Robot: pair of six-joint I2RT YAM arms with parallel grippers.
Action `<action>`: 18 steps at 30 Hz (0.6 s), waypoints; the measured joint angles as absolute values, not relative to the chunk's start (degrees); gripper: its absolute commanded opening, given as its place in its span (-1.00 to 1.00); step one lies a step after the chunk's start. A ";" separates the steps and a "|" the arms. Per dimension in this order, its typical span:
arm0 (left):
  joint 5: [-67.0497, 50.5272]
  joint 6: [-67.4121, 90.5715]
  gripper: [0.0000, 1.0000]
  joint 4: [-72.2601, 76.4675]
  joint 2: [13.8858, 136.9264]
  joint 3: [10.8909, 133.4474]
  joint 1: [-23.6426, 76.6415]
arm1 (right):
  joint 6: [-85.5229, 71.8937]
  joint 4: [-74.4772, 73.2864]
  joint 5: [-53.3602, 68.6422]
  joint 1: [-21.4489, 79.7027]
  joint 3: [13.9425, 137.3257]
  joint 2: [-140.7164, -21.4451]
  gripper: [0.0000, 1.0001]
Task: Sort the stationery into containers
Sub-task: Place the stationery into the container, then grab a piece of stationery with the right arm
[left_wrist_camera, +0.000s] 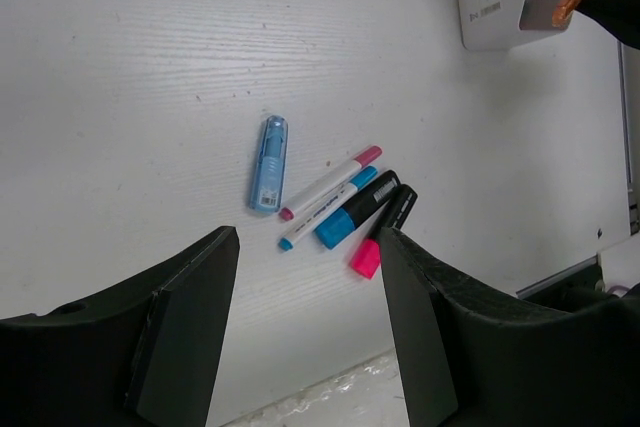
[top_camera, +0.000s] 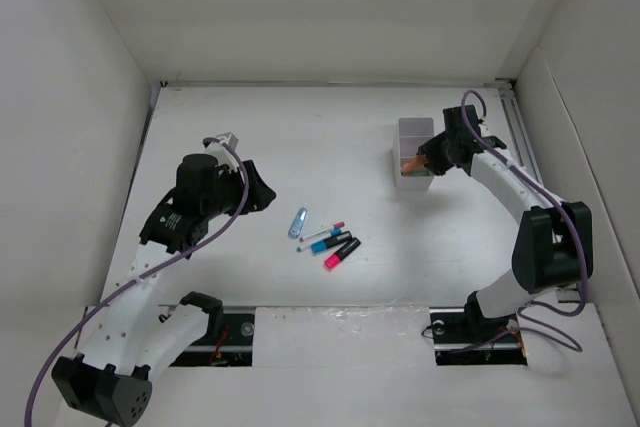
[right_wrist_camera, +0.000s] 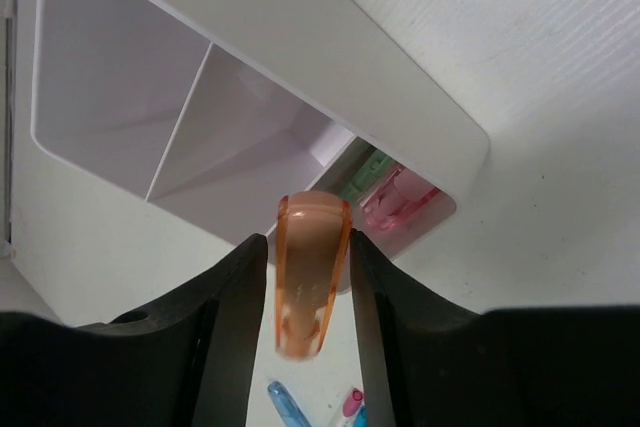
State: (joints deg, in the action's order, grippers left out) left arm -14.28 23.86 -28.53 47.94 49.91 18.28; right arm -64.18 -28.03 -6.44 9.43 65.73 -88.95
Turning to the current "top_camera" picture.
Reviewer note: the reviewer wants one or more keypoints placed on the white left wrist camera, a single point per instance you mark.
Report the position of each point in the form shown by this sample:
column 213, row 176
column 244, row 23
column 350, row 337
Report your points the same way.
column 218, row 146

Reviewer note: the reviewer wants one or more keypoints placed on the black highlighter blue cap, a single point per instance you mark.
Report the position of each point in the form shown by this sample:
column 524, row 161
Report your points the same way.
column 331, row 242

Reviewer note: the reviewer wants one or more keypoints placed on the white three-compartment organizer box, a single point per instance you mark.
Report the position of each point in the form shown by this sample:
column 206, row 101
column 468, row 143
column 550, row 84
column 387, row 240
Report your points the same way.
column 410, row 134

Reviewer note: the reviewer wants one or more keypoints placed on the black highlighter pink cap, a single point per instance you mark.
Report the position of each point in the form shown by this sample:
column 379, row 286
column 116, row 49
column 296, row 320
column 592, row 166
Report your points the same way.
column 341, row 254

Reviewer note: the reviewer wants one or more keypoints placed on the green correction tape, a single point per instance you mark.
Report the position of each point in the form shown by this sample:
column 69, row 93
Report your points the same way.
column 416, row 174

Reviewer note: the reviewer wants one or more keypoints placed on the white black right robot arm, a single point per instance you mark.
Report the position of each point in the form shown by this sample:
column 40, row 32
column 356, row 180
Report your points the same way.
column 554, row 242

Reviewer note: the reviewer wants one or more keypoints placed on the white marker blue cap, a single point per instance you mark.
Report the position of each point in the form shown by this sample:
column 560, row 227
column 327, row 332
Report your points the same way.
column 307, row 245

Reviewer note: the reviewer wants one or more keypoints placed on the blue correction tape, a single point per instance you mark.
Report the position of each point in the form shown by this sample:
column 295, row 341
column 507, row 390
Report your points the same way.
column 298, row 223

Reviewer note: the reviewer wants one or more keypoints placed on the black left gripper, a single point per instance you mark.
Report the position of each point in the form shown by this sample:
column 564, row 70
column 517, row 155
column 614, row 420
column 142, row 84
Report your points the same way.
column 259, row 194

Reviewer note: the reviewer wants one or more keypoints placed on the orange correction tape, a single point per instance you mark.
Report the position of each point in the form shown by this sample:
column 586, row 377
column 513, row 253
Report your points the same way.
column 416, row 164

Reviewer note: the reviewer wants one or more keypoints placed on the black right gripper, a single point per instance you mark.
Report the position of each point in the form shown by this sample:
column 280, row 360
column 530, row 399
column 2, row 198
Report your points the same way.
column 431, row 148

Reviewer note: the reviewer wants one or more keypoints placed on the white marker pink cap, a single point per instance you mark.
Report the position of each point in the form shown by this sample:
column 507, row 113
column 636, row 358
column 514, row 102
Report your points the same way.
column 309, row 236

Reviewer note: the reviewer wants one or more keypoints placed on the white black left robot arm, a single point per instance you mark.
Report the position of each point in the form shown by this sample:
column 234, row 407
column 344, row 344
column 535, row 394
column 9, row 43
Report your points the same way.
column 111, row 377

